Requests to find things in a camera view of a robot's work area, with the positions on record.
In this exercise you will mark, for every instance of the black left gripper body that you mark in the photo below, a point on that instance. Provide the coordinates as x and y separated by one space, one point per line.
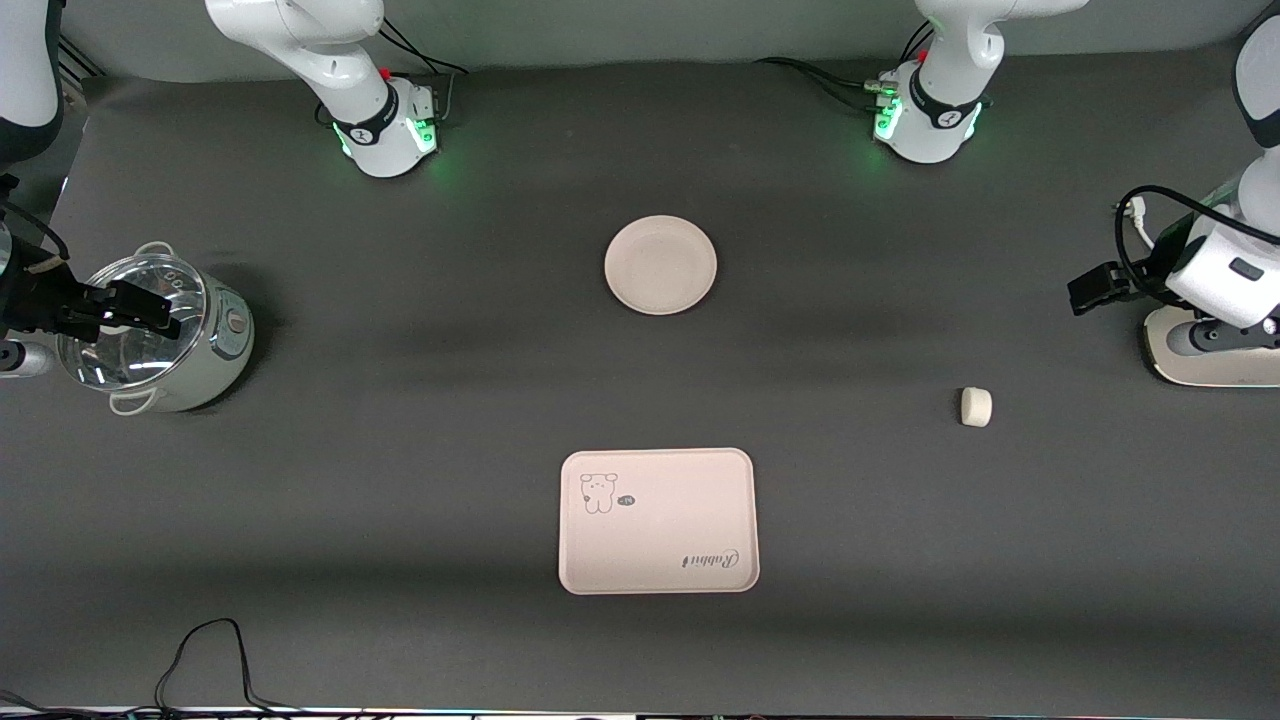
1140 276

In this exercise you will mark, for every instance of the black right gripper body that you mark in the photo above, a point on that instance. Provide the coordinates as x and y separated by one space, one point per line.
32 303

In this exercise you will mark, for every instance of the small white bun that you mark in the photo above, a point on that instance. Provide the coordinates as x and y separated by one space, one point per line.
976 407

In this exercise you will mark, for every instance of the round beige plate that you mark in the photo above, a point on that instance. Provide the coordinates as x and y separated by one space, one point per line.
660 265

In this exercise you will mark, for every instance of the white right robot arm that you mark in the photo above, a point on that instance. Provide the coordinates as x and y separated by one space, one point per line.
380 120

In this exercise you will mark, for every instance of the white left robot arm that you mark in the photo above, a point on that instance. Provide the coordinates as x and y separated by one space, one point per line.
940 110

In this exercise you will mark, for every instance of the beige rectangular rabbit tray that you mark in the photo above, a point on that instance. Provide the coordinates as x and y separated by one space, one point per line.
660 530

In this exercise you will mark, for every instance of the glass pot lid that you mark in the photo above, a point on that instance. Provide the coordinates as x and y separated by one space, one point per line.
150 362

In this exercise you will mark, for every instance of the pale green electric pot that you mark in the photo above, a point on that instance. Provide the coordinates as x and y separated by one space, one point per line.
225 350

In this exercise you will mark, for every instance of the cream toaster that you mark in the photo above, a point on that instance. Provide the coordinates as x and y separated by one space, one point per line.
1200 370

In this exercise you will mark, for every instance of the aluminium frame rail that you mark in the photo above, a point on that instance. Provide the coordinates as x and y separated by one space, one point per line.
85 65

